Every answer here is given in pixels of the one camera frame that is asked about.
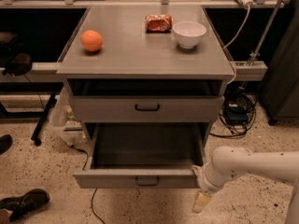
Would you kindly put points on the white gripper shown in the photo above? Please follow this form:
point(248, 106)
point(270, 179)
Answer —
point(204, 180)

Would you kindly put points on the grey drawer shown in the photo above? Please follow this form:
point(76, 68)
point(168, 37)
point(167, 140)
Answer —
point(143, 155)
point(146, 109)

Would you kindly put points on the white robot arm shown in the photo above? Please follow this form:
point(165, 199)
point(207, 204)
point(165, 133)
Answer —
point(229, 163)

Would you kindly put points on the grey top drawer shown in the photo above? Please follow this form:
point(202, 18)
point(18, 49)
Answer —
point(146, 109)

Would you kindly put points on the grey drawer cabinet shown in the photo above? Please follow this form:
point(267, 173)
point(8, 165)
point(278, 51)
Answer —
point(134, 62)

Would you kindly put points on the blue electronic box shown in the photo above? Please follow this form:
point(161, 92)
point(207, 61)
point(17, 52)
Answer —
point(235, 115)

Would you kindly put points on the dark grey cabinet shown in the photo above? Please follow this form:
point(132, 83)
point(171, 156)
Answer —
point(280, 87)

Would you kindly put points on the white bowl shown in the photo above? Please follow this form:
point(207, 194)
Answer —
point(188, 34)

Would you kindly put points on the clear plastic bag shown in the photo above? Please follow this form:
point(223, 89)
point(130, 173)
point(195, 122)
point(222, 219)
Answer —
point(64, 123)

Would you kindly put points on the grey metal pole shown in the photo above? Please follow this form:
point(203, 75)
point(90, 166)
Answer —
point(255, 53)

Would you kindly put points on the crushed red snack bag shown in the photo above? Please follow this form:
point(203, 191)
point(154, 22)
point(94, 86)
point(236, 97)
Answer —
point(158, 23)

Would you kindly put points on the black chair leg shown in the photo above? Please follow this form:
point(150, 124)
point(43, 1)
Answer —
point(39, 127)

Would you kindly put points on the orange fruit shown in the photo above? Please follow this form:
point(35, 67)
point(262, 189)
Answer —
point(91, 40)

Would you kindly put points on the black shoe lower left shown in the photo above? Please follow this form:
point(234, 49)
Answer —
point(14, 208)

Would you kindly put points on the black shoe left edge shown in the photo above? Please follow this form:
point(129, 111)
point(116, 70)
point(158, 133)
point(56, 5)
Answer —
point(5, 143)

